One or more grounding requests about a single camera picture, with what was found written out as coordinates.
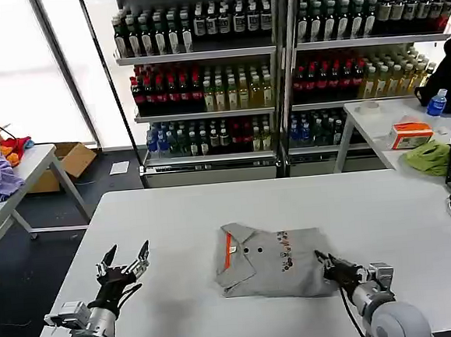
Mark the black bag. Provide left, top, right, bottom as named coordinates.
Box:
left=409, top=37, right=451, bottom=118

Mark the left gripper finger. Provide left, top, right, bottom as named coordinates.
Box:
left=122, top=238, right=153, bottom=281
left=93, top=244, right=121, bottom=280

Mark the black slanted pole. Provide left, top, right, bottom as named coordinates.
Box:
left=76, top=0, right=146, bottom=194

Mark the white paper sheet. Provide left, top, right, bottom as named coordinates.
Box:
left=108, top=161, right=132, bottom=176

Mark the red cloth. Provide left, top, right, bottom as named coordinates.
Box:
left=0, top=135, right=34, bottom=168

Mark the brown cardboard box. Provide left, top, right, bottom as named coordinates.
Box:
left=23, top=139, right=100, bottom=195

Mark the grey printed shirt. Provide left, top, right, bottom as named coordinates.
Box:
left=209, top=214, right=341, bottom=307

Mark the grey slanted window post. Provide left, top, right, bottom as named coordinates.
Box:
left=29, top=0, right=103, bottom=153

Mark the orange cloth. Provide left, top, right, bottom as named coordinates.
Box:
left=0, top=144, right=19, bottom=164

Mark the white tape roll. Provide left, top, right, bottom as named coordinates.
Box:
left=354, top=100, right=380, bottom=115

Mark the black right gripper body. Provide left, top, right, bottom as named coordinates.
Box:
left=321, top=255, right=372, bottom=291

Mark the bottle shelf beside desk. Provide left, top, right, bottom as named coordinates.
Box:
left=274, top=0, right=451, bottom=178

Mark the bottle shelf with tea bottles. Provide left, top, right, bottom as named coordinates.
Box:
left=97, top=0, right=296, bottom=192

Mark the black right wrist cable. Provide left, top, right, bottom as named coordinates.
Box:
left=337, top=283, right=372, bottom=337

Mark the white desk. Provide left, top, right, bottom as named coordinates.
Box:
left=329, top=94, right=451, bottom=186

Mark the purple cloth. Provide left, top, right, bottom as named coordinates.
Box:
left=0, top=149, right=26, bottom=203

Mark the orange tissue box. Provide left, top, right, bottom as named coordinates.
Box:
left=386, top=119, right=436, bottom=152

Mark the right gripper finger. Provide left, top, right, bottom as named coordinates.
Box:
left=313, top=248, right=338, bottom=268
left=319, top=260, right=336, bottom=283

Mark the blue water bottle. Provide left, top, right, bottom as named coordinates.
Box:
left=424, top=88, right=449, bottom=119

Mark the green cloth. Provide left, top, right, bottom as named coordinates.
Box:
left=400, top=138, right=451, bottom=181

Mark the white side table with clothes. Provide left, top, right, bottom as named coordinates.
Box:
left=0, top=140, right=97, bottom=287

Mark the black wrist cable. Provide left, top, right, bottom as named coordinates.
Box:
left=337, top=283, right=372, bottom=337
left=112, top=282, right=146, bottom=305

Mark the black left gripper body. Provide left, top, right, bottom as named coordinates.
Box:
left=84, top=263, right=140, bottom=314

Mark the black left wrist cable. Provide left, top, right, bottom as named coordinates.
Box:
left=112, top=282, right=146, bottom=305

